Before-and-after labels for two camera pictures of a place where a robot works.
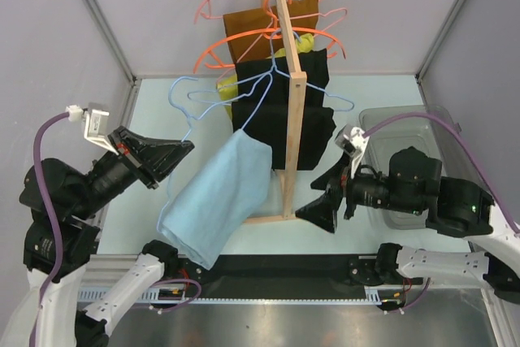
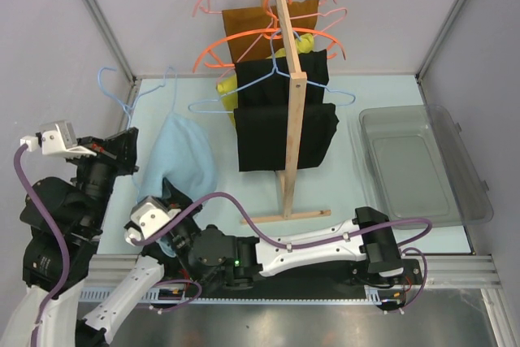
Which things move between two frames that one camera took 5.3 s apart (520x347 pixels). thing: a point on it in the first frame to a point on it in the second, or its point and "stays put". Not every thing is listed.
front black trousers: [270, 123] stays put
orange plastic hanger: [275, 29] stays put
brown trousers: [256, 33] stays put
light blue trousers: [219, 198] to [182, 152]
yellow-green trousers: [227, 86] stays put
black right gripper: [339, 174] to [172, 197]
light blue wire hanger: [269, 80] to [139, 97]
